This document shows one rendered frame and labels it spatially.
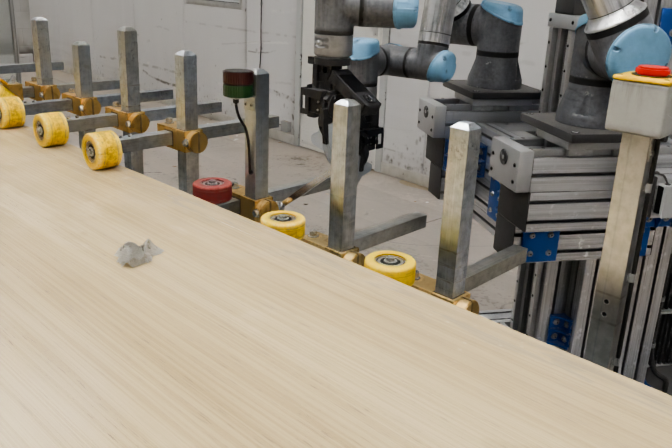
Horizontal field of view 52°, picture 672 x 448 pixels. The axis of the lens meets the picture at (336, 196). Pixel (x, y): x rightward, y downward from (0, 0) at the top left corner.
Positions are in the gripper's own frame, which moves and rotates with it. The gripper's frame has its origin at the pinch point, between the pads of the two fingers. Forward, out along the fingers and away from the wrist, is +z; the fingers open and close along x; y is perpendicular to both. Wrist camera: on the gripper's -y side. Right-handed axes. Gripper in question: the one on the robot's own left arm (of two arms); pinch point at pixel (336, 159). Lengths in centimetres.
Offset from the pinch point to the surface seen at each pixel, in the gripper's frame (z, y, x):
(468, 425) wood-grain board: 7, -62, 44
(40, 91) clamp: 2, 113, 10
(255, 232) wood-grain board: 7.0, -7.1, 26.5
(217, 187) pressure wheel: 6.4, 15.9, 17.4
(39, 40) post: -13, 114, 9
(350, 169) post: -1.9, -11.4, 8.1
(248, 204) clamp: 11.3, 14.9, 10.3
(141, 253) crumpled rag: 6.5, -4.0, 46.3
